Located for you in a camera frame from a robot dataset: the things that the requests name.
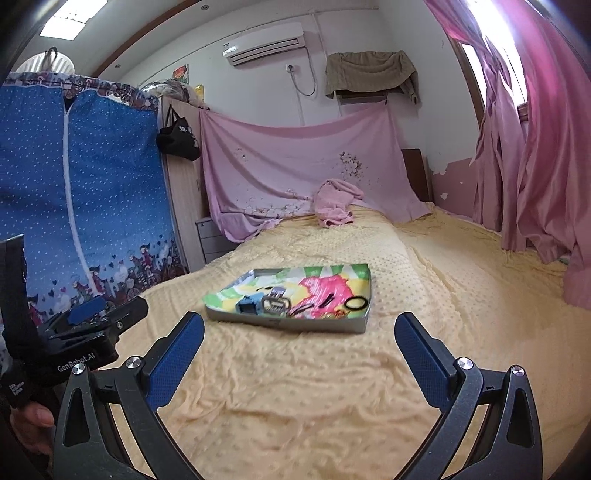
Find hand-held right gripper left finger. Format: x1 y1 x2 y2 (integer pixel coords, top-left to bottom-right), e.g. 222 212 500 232
51 311 205 480

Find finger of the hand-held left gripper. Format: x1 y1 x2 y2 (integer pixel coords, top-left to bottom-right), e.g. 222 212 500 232
44 296 110 333
95 296 149 344

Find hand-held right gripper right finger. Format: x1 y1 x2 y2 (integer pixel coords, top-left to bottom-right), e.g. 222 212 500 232
394 312 544 480

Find cartoon printed tin tray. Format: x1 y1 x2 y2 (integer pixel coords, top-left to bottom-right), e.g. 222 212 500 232
203 264 373 334

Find person's left hand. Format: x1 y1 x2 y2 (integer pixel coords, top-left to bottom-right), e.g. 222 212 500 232
8 399 57 457

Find silver metal hair claw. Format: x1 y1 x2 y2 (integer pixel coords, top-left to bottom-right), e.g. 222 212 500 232
260 290 293 317

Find grey nightstand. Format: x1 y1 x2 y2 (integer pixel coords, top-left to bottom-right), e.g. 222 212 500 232
194 216 239 267

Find wooden wardrobe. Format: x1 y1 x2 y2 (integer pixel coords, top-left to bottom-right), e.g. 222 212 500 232
158 95 209 274

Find yellow dotted blanket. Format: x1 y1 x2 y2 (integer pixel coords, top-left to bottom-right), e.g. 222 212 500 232
60 203 591 480

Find crumpled pink cloth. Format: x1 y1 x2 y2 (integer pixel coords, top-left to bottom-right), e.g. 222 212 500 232
313 178 366 230

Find brown wooden headboard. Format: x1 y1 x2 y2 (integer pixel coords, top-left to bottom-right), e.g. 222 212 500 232
400 148 435 205

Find black hanging bag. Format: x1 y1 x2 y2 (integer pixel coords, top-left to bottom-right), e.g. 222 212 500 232
156 104 202 162

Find plastic bags on wardrobe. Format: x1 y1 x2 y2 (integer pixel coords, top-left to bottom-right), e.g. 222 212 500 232
137 78 191 104

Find pink curtain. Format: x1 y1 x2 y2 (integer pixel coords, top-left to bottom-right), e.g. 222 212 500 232
424 0 591 309

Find white fan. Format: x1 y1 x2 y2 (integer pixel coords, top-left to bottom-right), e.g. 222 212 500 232
19 45 75 75

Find olive green cloth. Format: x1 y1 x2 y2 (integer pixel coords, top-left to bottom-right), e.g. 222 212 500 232
324 50 422 107

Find window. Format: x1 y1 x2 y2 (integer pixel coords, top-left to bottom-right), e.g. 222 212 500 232
459 39 492 114

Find ceiling light panel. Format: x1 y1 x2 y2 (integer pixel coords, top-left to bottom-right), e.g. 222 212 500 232
39 0 117 38

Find white air conditioner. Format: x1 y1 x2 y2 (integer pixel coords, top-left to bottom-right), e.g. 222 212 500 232
221 22 308 66

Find pink sheet hung on wall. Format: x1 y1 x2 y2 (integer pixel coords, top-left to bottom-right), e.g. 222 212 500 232
198 102 433 244

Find white power cable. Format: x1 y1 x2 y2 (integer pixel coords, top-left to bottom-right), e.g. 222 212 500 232
287 46 320 99

